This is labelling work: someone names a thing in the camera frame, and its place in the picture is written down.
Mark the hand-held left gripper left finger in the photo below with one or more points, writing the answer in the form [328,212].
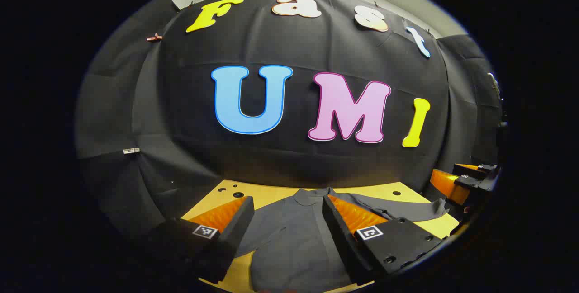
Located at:
[235,229]

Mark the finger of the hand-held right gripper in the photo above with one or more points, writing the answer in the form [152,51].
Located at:
[448,185]
[475,167]

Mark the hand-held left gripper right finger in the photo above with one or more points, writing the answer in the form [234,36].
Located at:
[339,234]

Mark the grey collared shirt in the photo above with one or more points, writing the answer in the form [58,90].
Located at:
[294,238]

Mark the white cloth clip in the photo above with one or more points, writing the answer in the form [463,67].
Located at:
[131,150]

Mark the black backdrop cloth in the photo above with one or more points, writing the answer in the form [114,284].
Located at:
[294,49]

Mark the orange cloth clip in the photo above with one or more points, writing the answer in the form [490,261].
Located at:
[154,37]

